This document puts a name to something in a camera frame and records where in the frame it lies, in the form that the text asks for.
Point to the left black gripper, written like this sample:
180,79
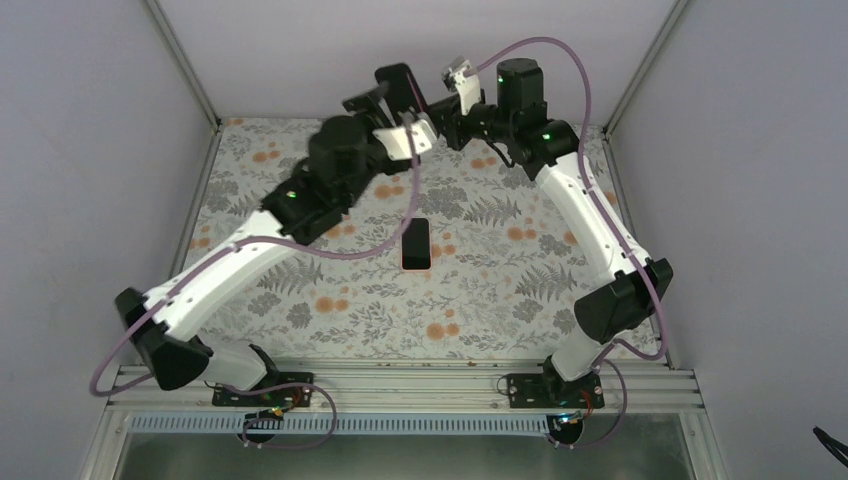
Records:
375,115

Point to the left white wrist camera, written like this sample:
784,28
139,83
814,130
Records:
402,142

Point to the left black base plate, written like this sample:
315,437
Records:
285,398

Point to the aluminium rail frame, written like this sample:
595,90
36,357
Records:
479,386

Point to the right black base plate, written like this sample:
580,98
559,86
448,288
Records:
543,391

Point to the magenta phone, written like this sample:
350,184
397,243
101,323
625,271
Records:
417,94

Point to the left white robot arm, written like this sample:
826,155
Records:
343,157

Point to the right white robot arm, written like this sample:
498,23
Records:
629,283

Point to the floral patterned table mat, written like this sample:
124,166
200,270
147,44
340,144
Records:
506,268

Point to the black object at edge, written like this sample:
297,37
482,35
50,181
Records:
833,446

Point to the black phone case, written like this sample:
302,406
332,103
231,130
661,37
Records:
398,97

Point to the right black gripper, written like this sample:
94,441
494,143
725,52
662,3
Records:
451,123

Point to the grey slotted cable duct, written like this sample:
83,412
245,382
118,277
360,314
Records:
343,424

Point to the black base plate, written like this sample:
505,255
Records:
543,391
285,398

